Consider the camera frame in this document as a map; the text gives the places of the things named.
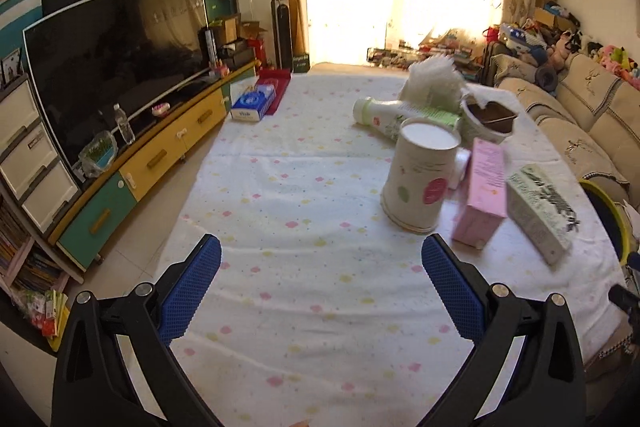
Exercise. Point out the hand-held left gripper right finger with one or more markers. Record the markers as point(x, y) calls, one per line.
point(452, 287)

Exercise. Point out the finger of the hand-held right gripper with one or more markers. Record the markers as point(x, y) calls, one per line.
point(634, 259)
point(625, 298)

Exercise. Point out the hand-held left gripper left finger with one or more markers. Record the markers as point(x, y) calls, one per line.
point(192, 287)

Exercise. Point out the yellow-rimmed black bin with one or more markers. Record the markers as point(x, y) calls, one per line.
point(607, 212)

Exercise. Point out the pink strawberry milk carton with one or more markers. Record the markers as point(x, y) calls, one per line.
point(482, 192)

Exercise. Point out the olive green carton box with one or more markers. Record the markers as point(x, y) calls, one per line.
point(542, 212)

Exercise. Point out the dotted paper cup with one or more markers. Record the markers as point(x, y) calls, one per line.
point(417, 177)

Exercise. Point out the white pill bottle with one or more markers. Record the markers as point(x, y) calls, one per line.
point(461, 169)

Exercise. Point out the green-label white bottle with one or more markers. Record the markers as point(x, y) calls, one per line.
point(400, 113)

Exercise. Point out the dotted white tablecloth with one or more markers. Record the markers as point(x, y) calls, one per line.
point(300, 207)

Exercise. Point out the yellow green television cabinet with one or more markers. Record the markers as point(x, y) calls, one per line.
point(165, 147)

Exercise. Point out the beige sofa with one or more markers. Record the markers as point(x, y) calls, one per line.
point(595, 107)

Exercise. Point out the clear dish with greens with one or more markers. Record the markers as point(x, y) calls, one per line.
point(99, 154)

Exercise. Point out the shelf of books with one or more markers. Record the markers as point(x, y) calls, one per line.
point(30, 277)

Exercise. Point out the clear water bottle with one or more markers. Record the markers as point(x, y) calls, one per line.
point(123, 124)

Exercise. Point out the pink round dish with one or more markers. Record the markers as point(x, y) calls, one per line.
point(161, 109)

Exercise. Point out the blue tissue pack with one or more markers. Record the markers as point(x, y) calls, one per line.
point(252, 105)

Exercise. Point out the grey neck pillow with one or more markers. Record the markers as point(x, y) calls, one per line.
point(546, 78)

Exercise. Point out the pile of plush toys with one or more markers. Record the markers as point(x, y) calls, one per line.
point(615, 57)

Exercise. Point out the white drawer unit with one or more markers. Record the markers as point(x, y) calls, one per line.
point(30, 157)

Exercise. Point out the red flat box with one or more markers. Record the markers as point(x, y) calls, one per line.
point(275, 84)

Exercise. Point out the cluttered glass coffee table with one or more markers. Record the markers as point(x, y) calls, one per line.
point(425, 52)

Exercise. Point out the curved television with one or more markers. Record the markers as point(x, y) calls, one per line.
point(110, 62)

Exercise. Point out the dark green box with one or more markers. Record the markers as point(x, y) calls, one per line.
point(301, 63)

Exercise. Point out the open cardboard boxes clutter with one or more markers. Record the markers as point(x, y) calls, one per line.
point(235, 39)

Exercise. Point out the star-print blue bag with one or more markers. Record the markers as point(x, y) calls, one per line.
point(515, 38)

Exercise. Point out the black tower fan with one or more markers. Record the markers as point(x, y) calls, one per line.
point(282, 32)

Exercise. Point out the small photo frame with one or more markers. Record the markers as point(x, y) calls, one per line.
point(10, 67)

